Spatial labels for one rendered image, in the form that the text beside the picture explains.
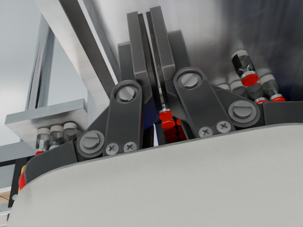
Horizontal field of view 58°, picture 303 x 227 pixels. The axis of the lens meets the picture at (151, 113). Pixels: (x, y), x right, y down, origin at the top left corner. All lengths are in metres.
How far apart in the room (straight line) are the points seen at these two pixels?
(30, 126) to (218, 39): 0.32
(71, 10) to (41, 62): 0.51
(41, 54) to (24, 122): 0.37
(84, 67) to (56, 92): 1.42
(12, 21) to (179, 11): 1.21
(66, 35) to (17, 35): 1.19
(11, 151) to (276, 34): 0.50
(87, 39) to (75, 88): 1.44
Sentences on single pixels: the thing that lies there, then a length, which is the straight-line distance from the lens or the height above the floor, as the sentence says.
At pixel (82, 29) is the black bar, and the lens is 0.30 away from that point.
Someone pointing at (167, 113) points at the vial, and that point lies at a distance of 0.37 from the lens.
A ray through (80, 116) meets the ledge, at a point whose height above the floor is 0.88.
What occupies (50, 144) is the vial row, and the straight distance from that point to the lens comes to 0.46.
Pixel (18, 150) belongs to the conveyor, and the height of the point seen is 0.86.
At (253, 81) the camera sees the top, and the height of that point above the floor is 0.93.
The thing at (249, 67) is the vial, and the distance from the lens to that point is 0.36.
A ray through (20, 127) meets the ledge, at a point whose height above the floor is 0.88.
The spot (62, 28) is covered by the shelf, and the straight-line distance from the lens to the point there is 0.33.
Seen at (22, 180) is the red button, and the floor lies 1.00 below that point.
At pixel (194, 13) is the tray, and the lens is 0.32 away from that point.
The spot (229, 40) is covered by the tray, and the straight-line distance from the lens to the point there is 0.37.
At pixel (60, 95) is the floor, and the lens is 1.81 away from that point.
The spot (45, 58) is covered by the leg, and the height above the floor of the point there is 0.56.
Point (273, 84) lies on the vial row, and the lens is 0.43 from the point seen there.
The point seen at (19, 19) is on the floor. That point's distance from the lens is 1.45.
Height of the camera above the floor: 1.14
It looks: 35 degrees down
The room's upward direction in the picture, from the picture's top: 171 degrees clockwise
